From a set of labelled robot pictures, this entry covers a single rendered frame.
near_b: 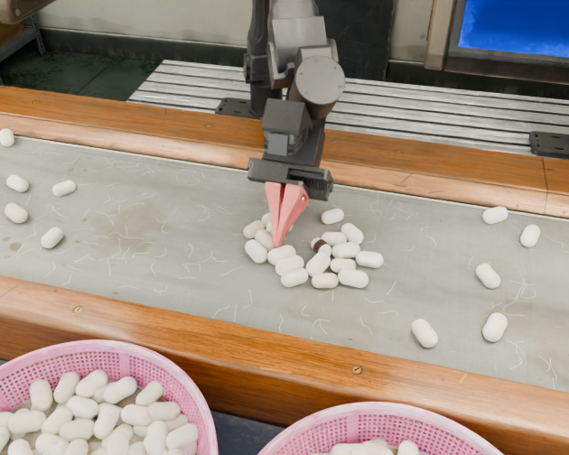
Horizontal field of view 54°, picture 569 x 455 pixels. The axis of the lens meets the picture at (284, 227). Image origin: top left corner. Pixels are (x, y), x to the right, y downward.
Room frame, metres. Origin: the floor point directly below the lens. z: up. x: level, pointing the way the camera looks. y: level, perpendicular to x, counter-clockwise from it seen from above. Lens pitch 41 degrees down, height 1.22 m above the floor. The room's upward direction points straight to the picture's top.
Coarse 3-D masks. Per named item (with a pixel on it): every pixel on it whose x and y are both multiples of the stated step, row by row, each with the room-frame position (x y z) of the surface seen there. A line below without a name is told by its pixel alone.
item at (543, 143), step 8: (536, 136) 0.90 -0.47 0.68; (544, 136) 0.89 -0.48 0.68; (552, 136) 0.90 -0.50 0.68; (560, 136) 0.89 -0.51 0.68; (568, 136) 0.89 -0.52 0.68; (536, 144) 0.87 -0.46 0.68; (544, 144) 0.87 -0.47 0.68; (552, 144) 0.87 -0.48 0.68; (560, 144) 0.87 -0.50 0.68; (568, 144) 0.87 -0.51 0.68; (536, 152) 0.85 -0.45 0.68; (544, 152) 0.84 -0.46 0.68; (552, 152) 0.84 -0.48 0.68; (560, 152) 0.84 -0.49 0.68; (568, 152) 0.84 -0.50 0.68
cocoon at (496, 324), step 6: (492, 318) 0.39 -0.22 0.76; (498, 318) 0.39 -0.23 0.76; (504, 318) 0.39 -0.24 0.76; (486, 324) 0.39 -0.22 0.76; (492, 324) 0.38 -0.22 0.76; (498, 324) 0.38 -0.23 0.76; (504, 324) 0.39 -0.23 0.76; (486, 330) 0.38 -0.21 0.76; (492, 330) 0.38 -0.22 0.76; (498, 330) 0.38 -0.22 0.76; (486, 336) 0.38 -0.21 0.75; (492, 336) 0.37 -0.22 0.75; (498, 336) 0.37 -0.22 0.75
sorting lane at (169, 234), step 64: (0, 192) 0.64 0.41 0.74; (128, 192) 0.64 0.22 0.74; (192, 192) 0.64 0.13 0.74; (256, 192) 0.64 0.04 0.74; (384, 192) 0.64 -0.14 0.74; (0, 256) 0.51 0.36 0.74; (64, 256) 0.51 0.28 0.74; (128, 256) 0.51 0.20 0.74; (192, 256) 0.51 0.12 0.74; (384, 256) 0.51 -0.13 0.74; (448, 256) 0.51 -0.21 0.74; (512, 256) 0.51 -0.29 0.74; (256, 320) 0.41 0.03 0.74; (320, 320) 0.41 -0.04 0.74; (384, 320) 0.41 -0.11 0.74; (448, 320) 0.41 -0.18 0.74; (512, 320) 0.41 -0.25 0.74
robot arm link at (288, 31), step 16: (272, 0) 0.73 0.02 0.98; (288, 0) 0.72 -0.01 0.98; (304, 0) 0.72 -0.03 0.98; (272, 16) 0.71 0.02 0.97; (288, 16) 0.71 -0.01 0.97; (304, 16) 0.71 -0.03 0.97; (320, 16) 0.71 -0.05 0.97; (272, 32) 0.70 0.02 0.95; (288, 32) 0.69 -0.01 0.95; (304, 32) 0.69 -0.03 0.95; (320, 32) 0.69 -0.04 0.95; (288, 48) 0.68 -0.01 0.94
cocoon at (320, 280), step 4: (316, 276) 0.46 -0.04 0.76; (320, 276) 0.46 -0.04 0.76; (324, 276) 0.46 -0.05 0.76; (328, 276) 0.46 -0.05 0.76; (332, 276) 0.46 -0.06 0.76; (336, 276) 0.46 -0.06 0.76; (312, 280) 0.46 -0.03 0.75; (316, 280) 0.45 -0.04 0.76; (320, 280) 0.45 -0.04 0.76; (324, 280) 0.45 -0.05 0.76; (328, 280) 0.45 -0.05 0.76; (332, 280) 0.45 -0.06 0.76; (336, 280) 0.46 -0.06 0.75; (312, 284) 0.45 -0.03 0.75; (316, 284) 0.45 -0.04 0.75; (320, 284) 0.45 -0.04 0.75; (324, 284) 0.45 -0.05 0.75; (328, 284) 0.45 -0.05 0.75; (332, 284) 0.45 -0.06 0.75; (336, 284) 0.45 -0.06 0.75
